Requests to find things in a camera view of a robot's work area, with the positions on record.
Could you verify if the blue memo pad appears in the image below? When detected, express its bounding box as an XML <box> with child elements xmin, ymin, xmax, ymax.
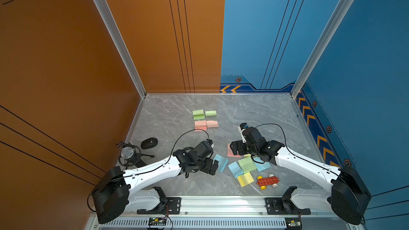
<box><xmin>228</xmin><ymin>161</ymin><xmax>244</xmax><ymax>178</ymax></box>
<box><xmin>214</xmin><ymin>154</ymin><xmax>229</xmax><ymax>172</ymax></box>
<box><xmin>254</xmin><ymin>161</ymin><xmax>272</xmax><ymax>172</ymax></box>

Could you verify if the pink fanned memo pad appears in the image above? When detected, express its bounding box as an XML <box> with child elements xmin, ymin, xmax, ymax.
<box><xmin>194</xmin><ymin>120</ymin><xmax>207</xmax><ymax>131</ymax></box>

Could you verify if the torn green memo page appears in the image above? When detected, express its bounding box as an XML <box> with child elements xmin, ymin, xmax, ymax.
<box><xmin>205</xmin><ymin>111</ymin><xmax>217</xmax><ymax>117</ymax></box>

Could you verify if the green memo pad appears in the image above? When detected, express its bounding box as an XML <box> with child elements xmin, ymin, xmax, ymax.
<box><xmin>192</xmin><ymin>110</ymin><xmax>206</xmax><ymax>121</ymax></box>
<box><xmin>238</xmin><ymin>157</ymin><xmax>257</xmax><ymax>173</ymax></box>

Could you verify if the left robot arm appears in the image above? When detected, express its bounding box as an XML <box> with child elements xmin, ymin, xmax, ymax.
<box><xmin>90</xmin><ymin>139</ymin><xmax>218</xmax><ymax>224</ymax></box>

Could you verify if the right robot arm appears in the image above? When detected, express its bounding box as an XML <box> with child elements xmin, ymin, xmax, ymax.
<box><xmin>230</xmin><ymin>123</ymin><xmax>372</xmax><ymax>225</ymax></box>

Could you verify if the yellow memo pad front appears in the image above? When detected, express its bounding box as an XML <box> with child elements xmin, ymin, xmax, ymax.
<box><xmin>237</xmin><ymin>172</ymin><xmax>254</xmax><ymax>187</ymax></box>

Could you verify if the red toy car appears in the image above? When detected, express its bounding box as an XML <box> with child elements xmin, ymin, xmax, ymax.
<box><xmin>257</xmin><ymin>174</ymin><xmax>280</xmax><ymax>190</ymax></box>

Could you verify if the black computer mouse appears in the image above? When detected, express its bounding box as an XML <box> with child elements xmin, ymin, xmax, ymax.
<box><xmin>141</xmin><ymin>137</ymin><xmax>158</xmax><ymax>150</ymax></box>

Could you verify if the left circuit board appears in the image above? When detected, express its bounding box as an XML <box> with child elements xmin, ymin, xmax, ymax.
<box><xmin>148</xmin><ymin>217</ymin><xmax>167</xmax><ymax>227</ymax></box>

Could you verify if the circuit board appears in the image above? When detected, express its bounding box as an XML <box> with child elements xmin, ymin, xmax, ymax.
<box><xmin>285</xmin><ymin>218</ymin><xmax>302</xmax><ymax>230</ymax></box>
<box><xmin>148</xmin><ymin>217</ymin><xmax>167</xmax><ymax>227</ymax></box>

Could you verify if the black microphone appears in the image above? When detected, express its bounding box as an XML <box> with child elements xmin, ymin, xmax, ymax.
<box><xmin>116</xmin><ymin>141</ymin><xmax>154</xmax><ymax>169</ymax></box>

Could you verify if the right circuit board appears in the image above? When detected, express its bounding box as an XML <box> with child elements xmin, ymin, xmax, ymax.
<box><xmin>285</xmin><ymin>218</ymin><xmax>302</xmax><ymax>230</ymax></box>

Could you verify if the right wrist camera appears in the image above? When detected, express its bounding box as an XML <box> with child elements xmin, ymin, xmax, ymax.
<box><xmin>238</xmin><ymin>122</ymin><xmax>248</xmax><ymax>143</ymax></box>

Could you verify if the aluminium front rail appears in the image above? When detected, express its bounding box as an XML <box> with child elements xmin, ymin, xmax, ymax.
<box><xmin>85</xmin><ymin>195</ymin><xmax>365</xmax><ymax>230</ymax></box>

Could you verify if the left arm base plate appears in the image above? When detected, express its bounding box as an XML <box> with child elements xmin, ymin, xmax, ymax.
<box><xmin>137</xmin><ymin>197</ymin><xmax>182</xmax><ymax>215</ymax></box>

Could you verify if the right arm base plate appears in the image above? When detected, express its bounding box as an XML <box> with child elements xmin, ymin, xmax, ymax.
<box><xmin>265</xmin><ymin>197</ymin><xmax>311</xmax><ymax>216</ymax></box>

